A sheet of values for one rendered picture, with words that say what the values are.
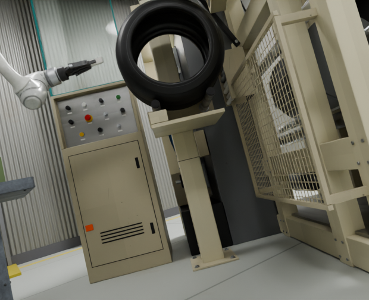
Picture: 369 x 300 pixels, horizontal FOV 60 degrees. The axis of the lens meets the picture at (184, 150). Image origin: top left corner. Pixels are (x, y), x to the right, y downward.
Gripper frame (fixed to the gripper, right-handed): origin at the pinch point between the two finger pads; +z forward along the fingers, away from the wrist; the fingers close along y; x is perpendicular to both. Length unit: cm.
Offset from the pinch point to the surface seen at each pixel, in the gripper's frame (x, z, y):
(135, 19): -8.5, 26.4, -11.3
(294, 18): 35, 74, -58
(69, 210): 59, -124, 263
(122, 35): -3.2, 17.5, -10.9
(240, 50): 14, 80, 21
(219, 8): -13, 78, 18
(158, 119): 42.2, 18.9, -9.7
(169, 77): 12.6, 35.8, 27.3
